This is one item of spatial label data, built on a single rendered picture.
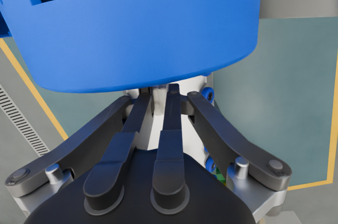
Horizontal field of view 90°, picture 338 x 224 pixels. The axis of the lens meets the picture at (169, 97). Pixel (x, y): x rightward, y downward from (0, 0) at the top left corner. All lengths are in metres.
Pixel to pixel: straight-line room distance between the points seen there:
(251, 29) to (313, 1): 0.41
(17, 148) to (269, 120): 2.53
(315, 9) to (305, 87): 1.27
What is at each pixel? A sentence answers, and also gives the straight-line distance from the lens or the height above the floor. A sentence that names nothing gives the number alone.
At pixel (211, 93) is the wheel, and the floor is 0.96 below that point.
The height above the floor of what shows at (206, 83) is 0.94.
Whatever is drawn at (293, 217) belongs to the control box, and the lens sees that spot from 0.72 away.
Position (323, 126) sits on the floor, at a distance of 2.12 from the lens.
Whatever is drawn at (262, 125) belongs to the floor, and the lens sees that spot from 1.81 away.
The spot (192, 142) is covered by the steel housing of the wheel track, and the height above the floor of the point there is 0.93.
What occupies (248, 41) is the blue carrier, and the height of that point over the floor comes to 1.19.
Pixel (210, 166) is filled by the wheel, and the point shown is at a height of 0.98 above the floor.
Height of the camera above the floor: 1.35
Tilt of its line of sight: 66 degrees down
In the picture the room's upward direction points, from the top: 176 degrees counter-clockwise
